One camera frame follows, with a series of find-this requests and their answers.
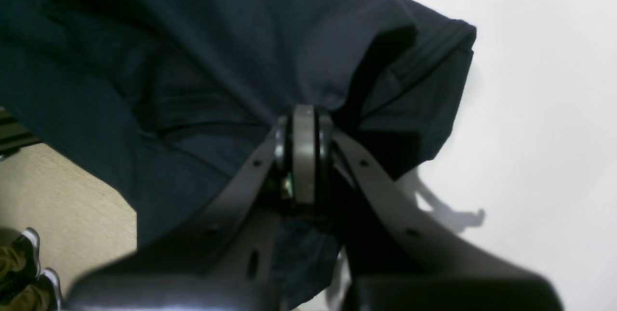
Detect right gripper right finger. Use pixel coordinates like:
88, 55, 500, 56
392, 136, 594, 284
318, 113, 563, 311

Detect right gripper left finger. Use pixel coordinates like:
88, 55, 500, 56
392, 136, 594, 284
66, 118, 289, 311

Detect black T-shirt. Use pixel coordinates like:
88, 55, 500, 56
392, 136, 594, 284
0, 0, 478, 308

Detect person's shoes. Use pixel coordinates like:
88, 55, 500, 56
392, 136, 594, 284
0, 227, 63, 311

